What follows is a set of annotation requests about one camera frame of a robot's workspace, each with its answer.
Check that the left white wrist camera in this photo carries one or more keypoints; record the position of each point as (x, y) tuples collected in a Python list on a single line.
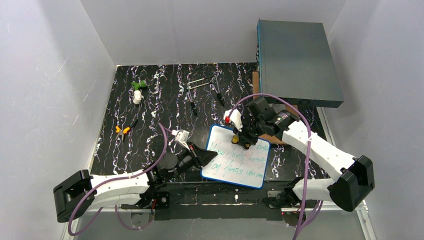
[(181, 137)]

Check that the silver metal bracket plate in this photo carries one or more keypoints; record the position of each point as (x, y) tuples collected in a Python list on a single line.
[(278, 107)]

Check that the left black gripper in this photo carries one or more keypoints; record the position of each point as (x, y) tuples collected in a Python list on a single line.
[(195, 156)]

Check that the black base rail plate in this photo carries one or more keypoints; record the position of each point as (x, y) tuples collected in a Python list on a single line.
[(210, 200)]

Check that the blue framed whiteboard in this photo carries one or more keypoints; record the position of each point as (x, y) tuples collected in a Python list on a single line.
[(234, 164)]

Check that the wire whiteboard stand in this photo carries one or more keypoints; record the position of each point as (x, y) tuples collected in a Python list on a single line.
[(196, 89)]

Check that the green white toy figure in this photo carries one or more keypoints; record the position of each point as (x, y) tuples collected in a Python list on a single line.
[(137, 93)]

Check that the dark grey metal box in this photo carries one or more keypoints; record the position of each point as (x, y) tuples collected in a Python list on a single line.
[(295, 63)]

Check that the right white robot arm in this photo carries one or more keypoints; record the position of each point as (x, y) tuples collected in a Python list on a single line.
[(350, 180)]

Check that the wooden board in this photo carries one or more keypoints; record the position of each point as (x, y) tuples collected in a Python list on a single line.
[(275, 138)]

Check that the orange handled pliers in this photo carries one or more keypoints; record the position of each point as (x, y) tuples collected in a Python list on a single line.
[(121, 132)]

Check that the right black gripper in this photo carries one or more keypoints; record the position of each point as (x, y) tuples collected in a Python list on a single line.
[(247, 133)]

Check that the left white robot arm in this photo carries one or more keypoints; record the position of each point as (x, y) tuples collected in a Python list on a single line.
[(82, 191)]

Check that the yellow bone shaped eraser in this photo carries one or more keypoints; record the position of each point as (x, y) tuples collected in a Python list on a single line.
[(235, 139)]

